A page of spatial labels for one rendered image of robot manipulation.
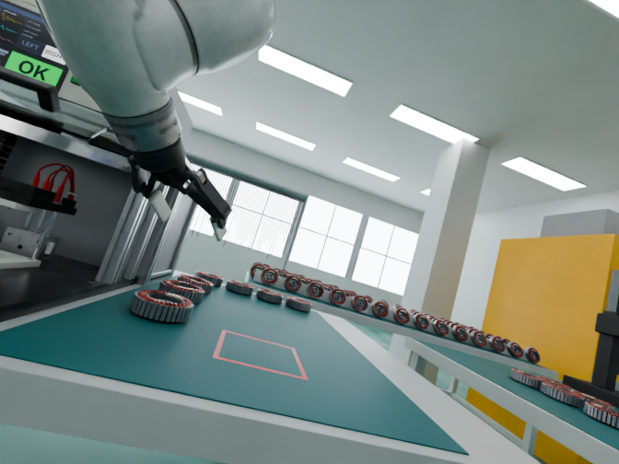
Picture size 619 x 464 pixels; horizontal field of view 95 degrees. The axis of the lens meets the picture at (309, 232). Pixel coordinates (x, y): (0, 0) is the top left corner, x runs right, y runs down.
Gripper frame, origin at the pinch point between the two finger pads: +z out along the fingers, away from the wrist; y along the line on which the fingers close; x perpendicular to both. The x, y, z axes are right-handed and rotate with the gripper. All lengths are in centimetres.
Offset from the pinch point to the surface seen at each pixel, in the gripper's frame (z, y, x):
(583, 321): 179, 225, 135
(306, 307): 65, 20, 18
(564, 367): 206, 223, 103
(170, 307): 4.8, 4.4, -15.7
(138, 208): 0.8, -14.0, -0.1
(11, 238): 4.0, -35.8, -15.0
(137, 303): 4.0, -1.3, -17.5
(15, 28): -23, -53, 21
